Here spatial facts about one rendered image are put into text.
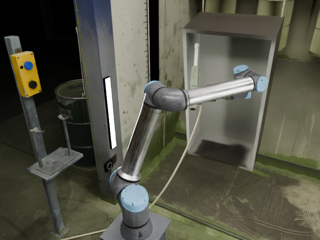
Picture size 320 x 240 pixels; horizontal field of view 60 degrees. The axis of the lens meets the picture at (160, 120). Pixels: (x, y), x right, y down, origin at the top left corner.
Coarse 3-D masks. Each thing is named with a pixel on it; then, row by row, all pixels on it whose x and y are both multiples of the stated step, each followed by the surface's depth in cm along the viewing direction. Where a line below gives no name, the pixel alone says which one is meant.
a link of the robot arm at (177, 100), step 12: (252, 72) 161; (216, 84) 146; (228, 84) 148; (240, 84) 150; (252, 84) 153; (264, 84) 155; (156, 96) 138; (168, 96) 135; (180, 96) 135; (192, 96) 139; (204, 96) 141; (216, 96) 145; (228, 96) 150; (168, 108) 137; (180, 108) 137
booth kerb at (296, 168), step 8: (176, 136) 358; (184, 136) 351; (256, 160) 315; (264, 160) 310; (272, 160) 306; (280, 160) 301; (280, 168) 304; (288, 168) 300; (296, 168) 296; (304, 168) 291; (312, 168) 287; (312, 176) 290
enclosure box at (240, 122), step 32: (192, 32) 184; (224, 32) 175; (256, 32) 169; (192, 64) 220; (224, 64) 227; (256, 64) 215; (256, 96) 232; (192, 128) 258; (224, 128) 268; (256, 128) 251; (224, 160) 249
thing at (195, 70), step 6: (198, 48) 192; (192, 66) 187; (198, 66) 186; (192, 72) 185; (198, 72) 185; (192, 78) 184; (198, 78) 185; (192, 84) 182; (198, 84) 185; (192, 108) 178
